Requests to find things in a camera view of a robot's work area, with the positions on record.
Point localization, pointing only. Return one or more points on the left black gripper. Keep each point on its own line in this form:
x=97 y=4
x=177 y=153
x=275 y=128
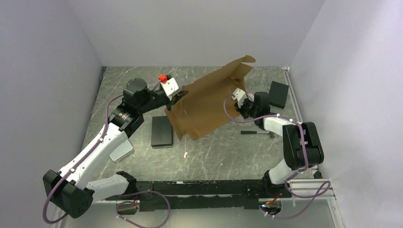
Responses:
x=175 y=97

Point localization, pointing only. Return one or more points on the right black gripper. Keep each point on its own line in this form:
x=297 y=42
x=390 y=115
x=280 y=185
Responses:
x=240 y=109

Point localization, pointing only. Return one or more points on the brown cardboard box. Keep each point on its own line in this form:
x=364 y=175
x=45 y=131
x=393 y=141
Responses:
x=203 y=110

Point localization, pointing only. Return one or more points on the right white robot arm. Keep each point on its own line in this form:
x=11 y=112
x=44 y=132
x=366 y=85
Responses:
x=301 y=144

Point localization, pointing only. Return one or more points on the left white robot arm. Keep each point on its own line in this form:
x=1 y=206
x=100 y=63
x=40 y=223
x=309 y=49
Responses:
x=71 y=188

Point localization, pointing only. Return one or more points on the black square box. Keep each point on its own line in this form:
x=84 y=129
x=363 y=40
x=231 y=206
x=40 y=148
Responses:
x=278 y=94

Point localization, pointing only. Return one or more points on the black rectangular block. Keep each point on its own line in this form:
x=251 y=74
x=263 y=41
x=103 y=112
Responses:
x=161 y=133

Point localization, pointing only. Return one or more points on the silver metal tin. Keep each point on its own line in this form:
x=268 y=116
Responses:
x=121 y=151

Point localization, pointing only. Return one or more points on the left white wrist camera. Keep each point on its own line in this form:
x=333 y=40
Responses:
x=169 y=85

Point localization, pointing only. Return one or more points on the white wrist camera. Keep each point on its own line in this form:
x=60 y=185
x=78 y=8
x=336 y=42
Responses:
x=169 y=85
x=239 y=95

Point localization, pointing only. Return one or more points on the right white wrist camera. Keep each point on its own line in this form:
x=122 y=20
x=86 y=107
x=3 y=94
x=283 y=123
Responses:
x=239 y=95

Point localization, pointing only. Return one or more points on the black handled claw hammer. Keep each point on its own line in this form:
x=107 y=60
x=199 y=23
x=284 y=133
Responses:
x=246 y=132

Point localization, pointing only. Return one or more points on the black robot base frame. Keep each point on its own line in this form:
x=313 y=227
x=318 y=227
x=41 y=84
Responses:
x=201 y=194

